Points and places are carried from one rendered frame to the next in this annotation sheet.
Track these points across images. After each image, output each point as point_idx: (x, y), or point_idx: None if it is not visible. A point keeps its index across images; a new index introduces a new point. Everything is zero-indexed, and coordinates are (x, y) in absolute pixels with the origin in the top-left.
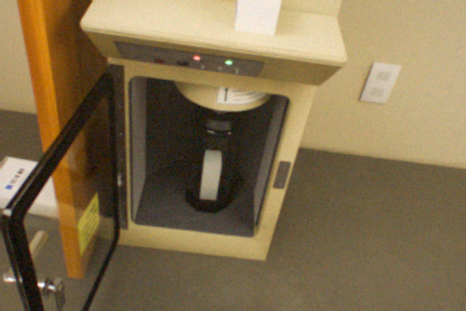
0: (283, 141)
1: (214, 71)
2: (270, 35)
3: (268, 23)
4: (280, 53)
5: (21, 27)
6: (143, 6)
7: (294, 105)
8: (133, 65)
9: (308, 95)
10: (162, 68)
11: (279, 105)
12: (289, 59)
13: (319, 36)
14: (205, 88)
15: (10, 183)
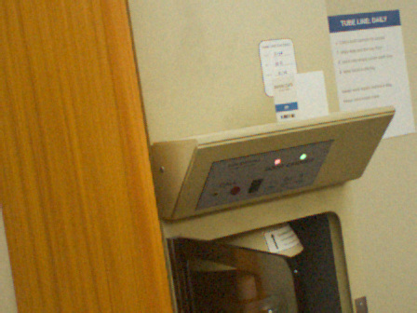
0: (348, 270)
1: (275, 194)
2: (327, 115)
3: (321, 104)
4: (350, 115)
5: (128, 179)
6: (213, 133)
7: (342, 218)
8: (190, 230)
9: (349, 202)
10: (218, 224)
11: (310, 254)
12: (357, 120)
13: (356, 110)
14: (251, 245)
15: None
